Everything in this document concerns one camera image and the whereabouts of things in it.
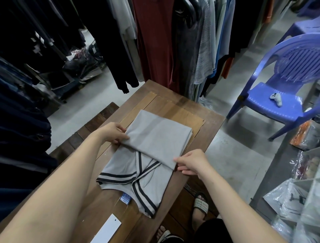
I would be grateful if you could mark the person's left hand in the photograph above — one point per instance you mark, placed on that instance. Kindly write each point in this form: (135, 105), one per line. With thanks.
(111, 132)

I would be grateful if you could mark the person's right hand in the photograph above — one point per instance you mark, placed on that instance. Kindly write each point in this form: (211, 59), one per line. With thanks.
(197, 162)

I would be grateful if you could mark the person's left thumb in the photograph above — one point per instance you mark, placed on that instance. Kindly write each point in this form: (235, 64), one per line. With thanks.
(121, 139)

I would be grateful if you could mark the person's right thumb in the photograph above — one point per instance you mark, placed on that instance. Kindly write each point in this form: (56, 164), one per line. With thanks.
(188, 172)

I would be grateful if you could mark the grey shirt with dark stripes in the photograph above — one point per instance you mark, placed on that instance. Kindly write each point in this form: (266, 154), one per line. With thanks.
(157, 135)

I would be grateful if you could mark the person's right forearm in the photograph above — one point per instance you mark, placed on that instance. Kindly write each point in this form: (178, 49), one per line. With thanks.
(237, 207)

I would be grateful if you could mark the person's left forearm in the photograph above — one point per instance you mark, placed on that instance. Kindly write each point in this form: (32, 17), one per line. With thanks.
(57, 190)

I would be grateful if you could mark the striped slide sandal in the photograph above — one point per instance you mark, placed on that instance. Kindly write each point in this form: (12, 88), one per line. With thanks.
(166, 235)
(200, 205)

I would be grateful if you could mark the blue label tag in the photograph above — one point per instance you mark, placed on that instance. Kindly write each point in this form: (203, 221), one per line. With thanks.
(125, 198)

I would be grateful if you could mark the brown cardboard folding board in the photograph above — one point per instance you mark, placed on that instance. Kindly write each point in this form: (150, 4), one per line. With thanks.
(175, 110)

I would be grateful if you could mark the person's black shorts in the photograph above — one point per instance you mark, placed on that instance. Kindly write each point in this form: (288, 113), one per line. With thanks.
(207, 231)

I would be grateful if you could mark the clear plastic bag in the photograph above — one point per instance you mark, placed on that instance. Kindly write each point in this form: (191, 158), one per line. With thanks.
(205, 103)

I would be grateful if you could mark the plastic-wrapped clothes pile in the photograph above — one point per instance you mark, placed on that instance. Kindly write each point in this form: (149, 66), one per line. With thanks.
(83, 61)

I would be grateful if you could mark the white paper tag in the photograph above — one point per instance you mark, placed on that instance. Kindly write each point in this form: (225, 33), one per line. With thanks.
(106, 229)

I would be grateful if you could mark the row of hanging garments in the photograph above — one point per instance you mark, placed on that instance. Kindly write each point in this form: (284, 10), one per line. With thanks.
(155, 40)

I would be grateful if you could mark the rack of dark trousers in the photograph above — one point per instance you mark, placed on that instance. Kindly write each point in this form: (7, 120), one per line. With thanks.
(20, 105)

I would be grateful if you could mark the blue plastic chair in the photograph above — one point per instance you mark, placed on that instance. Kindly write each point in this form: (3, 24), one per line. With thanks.
(272, 102)

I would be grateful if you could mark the pile of clear plastic packets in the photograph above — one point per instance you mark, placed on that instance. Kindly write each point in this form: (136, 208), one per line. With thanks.
(292, 205)

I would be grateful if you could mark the white game controller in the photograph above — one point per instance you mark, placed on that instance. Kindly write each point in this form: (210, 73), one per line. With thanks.
(276, 99)

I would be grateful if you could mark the orange plastic packet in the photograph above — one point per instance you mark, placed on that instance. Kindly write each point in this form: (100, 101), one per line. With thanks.
(303, 136)

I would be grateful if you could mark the purple plastic stool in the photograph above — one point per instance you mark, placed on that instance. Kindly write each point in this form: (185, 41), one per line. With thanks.
(303, 25)

